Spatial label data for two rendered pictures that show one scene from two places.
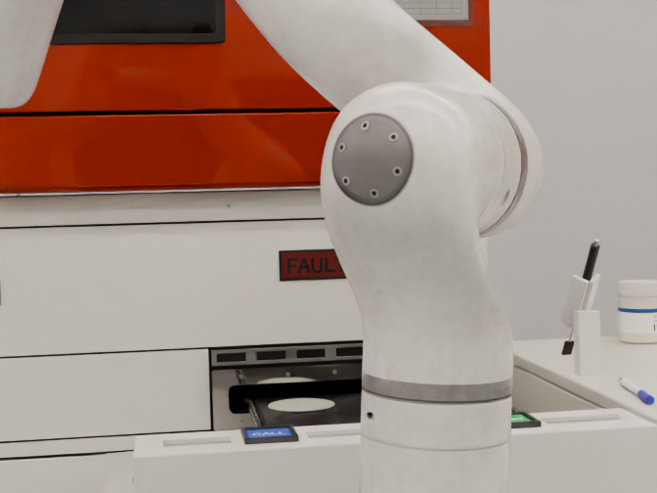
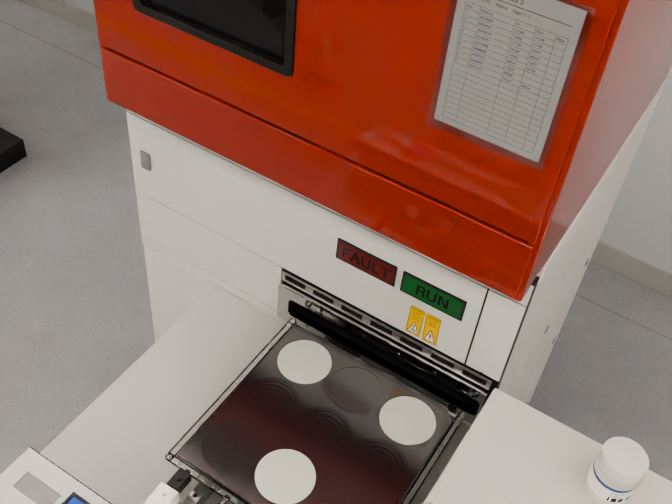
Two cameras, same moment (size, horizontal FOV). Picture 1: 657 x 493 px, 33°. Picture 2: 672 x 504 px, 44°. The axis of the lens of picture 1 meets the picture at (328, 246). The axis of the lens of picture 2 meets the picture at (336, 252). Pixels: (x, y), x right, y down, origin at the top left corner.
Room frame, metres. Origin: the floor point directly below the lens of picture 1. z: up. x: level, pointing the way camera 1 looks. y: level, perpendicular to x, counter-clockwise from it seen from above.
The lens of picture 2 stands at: (0.90, -0.53, 2.12)
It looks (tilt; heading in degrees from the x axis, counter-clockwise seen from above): 45 degrees down; 36
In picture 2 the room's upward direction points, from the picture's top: 6 degrees clockwise
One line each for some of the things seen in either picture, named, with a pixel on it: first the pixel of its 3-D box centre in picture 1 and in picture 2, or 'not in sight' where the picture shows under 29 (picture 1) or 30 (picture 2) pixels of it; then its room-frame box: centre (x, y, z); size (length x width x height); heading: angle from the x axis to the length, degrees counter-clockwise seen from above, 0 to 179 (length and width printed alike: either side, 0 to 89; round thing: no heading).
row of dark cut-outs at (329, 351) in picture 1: (349, 351); (381, 327); (1.74, -0.03, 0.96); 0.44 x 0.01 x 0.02; 99
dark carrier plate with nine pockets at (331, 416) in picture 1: (387, 417); (321, 433); (1.53, -0.08, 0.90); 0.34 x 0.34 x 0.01; 9
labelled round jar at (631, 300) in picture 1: (640, 311); (615, 472); (1.74, -0.49, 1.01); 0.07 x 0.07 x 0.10
